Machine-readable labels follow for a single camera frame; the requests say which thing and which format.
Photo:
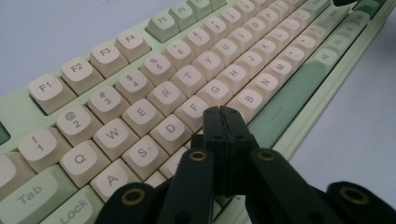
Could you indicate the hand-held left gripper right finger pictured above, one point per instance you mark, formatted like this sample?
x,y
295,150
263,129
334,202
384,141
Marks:
x,y
241,140

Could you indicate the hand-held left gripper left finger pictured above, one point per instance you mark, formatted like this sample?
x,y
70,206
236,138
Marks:
x,y
219,140

